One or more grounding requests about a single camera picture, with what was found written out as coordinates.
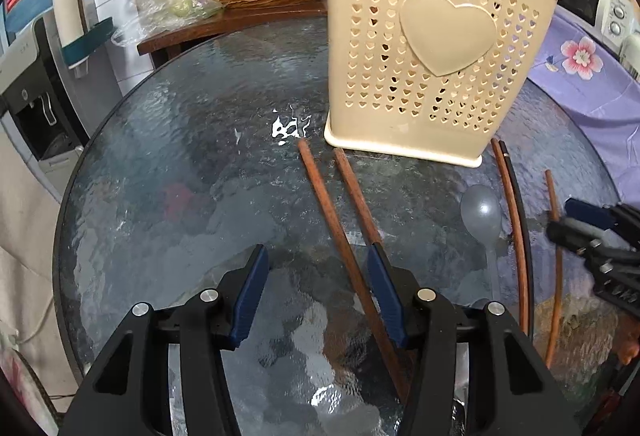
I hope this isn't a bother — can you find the thin brown wooden chopstick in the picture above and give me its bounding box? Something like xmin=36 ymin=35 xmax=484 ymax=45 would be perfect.
xmin=544 ymin=169 xmax=565 ymax=369

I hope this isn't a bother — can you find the wooden counter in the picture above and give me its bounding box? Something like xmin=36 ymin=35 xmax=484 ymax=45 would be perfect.
xmin=136 ymin=0 xmax=328 ymax=62

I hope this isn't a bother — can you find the teal and white wall holder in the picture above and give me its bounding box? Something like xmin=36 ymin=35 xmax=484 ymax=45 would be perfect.
xmin=59 ymin=16 xmax=117 ymax=78

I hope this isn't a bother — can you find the beige heart-pattern utensil holder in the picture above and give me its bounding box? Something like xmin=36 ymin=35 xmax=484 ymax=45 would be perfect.
xmin=320 ymin=0 xmax=563 ymax=168

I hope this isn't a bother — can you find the white kitchen appliance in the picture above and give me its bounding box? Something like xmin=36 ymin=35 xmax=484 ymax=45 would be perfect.
xmin=617 ymin=31 xmax=640 ymax=82

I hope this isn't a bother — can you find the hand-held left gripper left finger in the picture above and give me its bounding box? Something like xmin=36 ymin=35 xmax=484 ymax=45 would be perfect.
xmin=57 ymin=243 xmax=271 ymax=436

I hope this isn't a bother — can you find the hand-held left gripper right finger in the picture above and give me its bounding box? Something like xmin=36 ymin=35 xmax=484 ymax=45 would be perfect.
xmin=367 ymin=243 xmax=583 ymax=436

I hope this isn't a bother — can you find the clear plastic bag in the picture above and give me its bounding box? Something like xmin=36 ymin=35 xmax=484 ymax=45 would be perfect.
xmin=111 ymin=0 xmax=226 ymax=46

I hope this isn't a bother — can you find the white water dispenser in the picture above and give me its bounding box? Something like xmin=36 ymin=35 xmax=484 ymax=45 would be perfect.
xmin=0 ymin=18 xmax=88 ymax=189

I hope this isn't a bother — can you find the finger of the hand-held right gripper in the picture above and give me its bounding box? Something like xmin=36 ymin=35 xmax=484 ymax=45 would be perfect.
xmin=565 ymin=198 xmax=640 ymax=249
xmin=546 ymin=218 xmax=640 ymax=312

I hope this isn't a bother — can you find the dark wooden chopstick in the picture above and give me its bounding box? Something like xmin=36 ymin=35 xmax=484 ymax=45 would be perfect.
xmin=497 ymin=141 xmax=532 ymax=336

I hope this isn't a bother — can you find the beige floral cloth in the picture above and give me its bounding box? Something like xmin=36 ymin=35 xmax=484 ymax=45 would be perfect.
xmin=0 ymin=126 xmax=76 ymax=432

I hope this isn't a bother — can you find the purple floral cloth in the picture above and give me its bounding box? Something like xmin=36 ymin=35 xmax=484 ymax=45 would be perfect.
xmin=525 ymin=3 xmax=640 ymax=209

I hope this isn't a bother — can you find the clear plastic spoon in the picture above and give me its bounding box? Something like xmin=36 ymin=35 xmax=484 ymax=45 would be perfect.
xmin=459 ymin=184 xmax=503 ymax=309

